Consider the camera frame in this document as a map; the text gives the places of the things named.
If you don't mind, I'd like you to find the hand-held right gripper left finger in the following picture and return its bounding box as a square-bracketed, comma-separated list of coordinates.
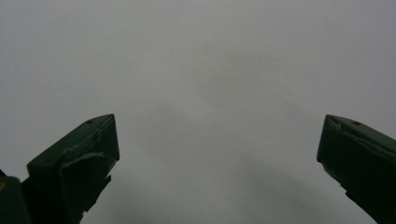
[21, 113, 120, 224]

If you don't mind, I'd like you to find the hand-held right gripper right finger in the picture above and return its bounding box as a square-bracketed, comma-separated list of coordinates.
[316, 114, 396, 224]

